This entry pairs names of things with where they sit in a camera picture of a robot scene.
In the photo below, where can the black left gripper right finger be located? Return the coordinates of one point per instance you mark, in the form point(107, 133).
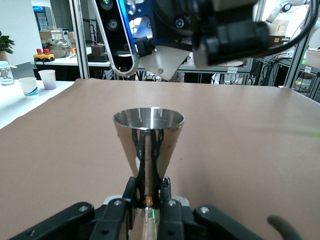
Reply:
point(175, 220)

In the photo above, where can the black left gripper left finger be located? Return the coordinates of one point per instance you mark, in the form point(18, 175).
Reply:
point(115, 220)

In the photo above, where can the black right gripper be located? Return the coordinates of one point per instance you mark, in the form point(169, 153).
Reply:
point(230, 40)

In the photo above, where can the steel jigger measuring cup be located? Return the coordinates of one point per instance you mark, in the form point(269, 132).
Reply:
point(155, 150)

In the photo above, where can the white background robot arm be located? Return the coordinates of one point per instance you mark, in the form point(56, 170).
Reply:
point(280, 10)

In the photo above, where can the paper cup with purple tint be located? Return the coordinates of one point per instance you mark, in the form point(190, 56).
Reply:
point(48, 79)

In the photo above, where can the paper cup with blue print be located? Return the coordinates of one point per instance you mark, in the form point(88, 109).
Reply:
point(29, 87)

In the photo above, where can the brown table mat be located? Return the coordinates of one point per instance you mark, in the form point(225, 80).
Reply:
point(225, 150)

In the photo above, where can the beige crumpled bag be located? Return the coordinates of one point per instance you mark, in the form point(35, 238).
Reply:
point(57, 48)

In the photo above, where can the yellow box with red buttons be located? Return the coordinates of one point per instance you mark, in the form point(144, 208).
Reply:
point(43, 57)

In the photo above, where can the green potted plant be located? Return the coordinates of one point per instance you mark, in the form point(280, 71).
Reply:
point(5, 43)

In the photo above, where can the white camera mounting plate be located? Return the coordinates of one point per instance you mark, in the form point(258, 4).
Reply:
point(165, 62)

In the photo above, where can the aluminium shelving frame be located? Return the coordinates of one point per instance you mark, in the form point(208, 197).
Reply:
point(297, 62)

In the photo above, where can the aluminium frame post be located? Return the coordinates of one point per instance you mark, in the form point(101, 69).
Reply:
point(80, 37)

